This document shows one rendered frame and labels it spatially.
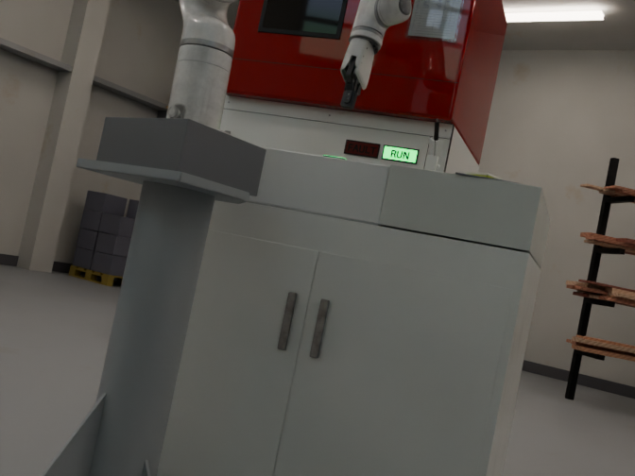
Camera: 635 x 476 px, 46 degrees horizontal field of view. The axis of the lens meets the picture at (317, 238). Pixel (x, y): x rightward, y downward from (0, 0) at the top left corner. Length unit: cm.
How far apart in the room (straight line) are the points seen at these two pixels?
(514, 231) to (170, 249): 75
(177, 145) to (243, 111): 115
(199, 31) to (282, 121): 95
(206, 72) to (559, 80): 801
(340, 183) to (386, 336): 38
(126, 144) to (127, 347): 43
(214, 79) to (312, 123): 92
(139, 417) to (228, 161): 57
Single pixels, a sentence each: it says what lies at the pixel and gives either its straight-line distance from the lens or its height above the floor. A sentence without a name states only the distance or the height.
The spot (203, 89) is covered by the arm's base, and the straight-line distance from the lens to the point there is 167.
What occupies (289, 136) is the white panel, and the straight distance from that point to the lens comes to 258.
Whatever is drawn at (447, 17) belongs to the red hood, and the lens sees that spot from 250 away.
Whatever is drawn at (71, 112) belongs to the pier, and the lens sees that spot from 923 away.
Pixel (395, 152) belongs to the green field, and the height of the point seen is 110.
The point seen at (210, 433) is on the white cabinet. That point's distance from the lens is 193.
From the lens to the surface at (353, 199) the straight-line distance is 180.
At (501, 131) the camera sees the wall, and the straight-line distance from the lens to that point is 954.
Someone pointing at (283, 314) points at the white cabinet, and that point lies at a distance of 184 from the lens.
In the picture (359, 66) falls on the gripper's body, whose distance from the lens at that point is 189.
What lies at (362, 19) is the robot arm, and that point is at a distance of 197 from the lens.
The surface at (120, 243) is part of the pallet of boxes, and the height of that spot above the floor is 50.
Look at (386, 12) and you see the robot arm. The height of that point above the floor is 134.
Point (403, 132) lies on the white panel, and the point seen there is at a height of 117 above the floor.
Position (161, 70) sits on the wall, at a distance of 1045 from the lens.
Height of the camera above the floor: 69
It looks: 2 degrees up
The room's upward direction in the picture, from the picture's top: 12 degrees clockwise
